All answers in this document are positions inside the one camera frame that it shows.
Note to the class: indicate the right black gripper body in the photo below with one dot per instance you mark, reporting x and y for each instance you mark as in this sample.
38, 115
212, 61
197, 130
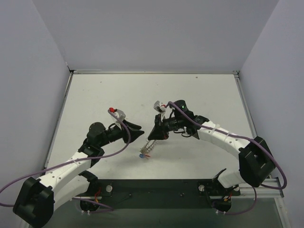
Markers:
162, 127

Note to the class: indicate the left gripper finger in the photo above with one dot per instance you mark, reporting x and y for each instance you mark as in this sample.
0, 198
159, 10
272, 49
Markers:
131, 136
131, 125

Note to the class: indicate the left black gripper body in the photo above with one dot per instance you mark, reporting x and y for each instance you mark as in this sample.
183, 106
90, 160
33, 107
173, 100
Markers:
128, 132

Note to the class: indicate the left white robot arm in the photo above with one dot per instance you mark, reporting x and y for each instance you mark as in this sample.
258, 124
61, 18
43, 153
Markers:
39, 198

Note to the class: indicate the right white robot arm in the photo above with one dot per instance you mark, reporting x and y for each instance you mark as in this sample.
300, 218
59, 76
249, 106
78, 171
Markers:
255, 162

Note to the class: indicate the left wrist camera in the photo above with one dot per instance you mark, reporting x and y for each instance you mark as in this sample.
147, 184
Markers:
117, 115

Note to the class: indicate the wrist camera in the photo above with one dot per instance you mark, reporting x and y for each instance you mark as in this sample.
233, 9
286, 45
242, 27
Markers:
160, 108
117, 115

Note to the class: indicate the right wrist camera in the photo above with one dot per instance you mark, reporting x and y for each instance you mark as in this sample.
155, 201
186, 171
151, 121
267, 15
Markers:
160, 108

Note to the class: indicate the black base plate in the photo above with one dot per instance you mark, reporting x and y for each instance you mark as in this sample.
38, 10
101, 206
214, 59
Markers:
159, 194

